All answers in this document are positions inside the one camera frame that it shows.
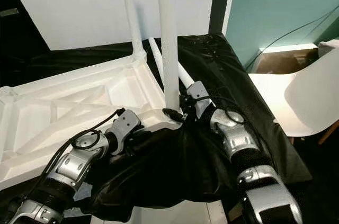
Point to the white plastic table top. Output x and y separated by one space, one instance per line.
63 110

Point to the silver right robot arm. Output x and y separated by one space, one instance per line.
238 139

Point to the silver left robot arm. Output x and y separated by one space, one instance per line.
77 171

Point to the brown cardboard box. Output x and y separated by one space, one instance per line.
283 60

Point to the white plastic chair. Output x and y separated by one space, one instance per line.
307 97

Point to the small white bundle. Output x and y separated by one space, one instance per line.
329 47

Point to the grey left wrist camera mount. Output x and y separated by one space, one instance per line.
128 124

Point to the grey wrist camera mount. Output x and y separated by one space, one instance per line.
128 124
199 94

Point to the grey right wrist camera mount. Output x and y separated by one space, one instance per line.
199 94

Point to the small grey wall plate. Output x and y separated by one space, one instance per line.
9 12

